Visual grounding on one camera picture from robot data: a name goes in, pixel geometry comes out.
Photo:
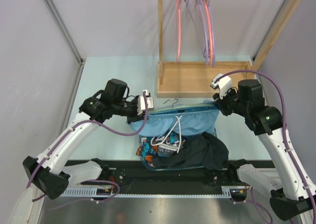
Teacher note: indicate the dark navy shorts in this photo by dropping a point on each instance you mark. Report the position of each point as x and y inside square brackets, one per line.
[204, 150]

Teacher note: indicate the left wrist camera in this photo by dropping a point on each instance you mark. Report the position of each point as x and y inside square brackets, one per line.
[144, 101]

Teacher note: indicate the light blue shorts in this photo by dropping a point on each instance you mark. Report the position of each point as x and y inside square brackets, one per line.
[186, 124]

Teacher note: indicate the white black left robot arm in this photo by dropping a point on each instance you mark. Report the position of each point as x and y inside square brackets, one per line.
[45, 171]

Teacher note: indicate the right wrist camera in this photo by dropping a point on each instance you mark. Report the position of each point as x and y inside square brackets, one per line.
[222, 83]

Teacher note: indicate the wooden clothes rack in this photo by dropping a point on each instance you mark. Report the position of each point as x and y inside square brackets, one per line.
[193, 79]

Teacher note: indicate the pink hanger left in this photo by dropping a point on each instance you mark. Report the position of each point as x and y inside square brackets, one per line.
[178, 20]

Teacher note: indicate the sage green hanger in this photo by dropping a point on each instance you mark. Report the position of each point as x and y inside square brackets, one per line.
[184, 108]

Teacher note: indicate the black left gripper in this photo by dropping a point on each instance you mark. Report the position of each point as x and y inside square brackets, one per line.
[135, 117]

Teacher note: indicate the purple hanger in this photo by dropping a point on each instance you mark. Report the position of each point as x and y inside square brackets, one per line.
[203, 34]

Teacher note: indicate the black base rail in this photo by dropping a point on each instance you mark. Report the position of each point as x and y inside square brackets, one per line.
[134, 178]

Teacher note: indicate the salmon pink hanger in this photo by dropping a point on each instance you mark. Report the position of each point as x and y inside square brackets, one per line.
[209, 28]

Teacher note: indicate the lavender hanger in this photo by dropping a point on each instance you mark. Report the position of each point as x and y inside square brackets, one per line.
[213, 36]

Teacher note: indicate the aluminium corner frame post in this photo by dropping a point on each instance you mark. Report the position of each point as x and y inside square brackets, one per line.
[53, 10]

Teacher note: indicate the blue patterned shorts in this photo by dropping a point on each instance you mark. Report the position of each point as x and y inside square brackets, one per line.
[159, 147]

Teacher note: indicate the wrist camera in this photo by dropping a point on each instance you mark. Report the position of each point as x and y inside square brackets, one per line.
[144, 101]
[222, 83]

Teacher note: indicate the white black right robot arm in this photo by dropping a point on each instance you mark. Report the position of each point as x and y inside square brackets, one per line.
[294, 193]

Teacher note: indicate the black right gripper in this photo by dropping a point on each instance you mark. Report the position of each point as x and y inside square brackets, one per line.
[221, 103]

